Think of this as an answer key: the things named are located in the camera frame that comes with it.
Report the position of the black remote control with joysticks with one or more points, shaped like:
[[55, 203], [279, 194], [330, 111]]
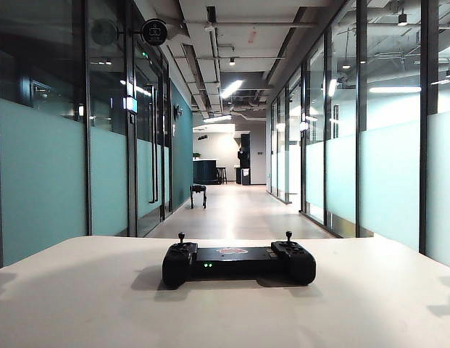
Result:
[[239, 261]]

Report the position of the black quadruped robot dog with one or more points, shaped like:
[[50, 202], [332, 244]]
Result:
[[198, 188]]

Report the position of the dark bar stool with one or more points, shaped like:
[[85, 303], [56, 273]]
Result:
[[221, 174]]

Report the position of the low black bin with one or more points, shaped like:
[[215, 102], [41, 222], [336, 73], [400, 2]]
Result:
[[244, 177]]

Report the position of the dark green bar counter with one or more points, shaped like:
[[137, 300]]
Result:
[[204, 172]]

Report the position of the person in black clothes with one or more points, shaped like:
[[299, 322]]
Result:
[[242, 157]]

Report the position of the small green potted plant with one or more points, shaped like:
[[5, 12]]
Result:
[[196, 156]]

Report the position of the tall black cabinet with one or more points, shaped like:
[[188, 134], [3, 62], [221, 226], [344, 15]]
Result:
[[245, 139]]

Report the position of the long ceiling light strip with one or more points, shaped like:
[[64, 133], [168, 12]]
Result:
[[231, 88], [217, 118]]

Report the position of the black ceiling spot light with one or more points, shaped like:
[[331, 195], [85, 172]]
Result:
[[232, 61]]

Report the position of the small lit door sign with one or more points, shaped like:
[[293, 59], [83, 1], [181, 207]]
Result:
[[131, 104]]

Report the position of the round black hanging sign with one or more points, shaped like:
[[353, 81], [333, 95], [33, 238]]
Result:
[[154, 32]]

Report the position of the black pendant lamp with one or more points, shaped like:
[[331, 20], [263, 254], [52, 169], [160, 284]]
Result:
[[402, 18]]

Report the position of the black wall lamp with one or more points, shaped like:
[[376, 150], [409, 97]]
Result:
[[177, 110]]

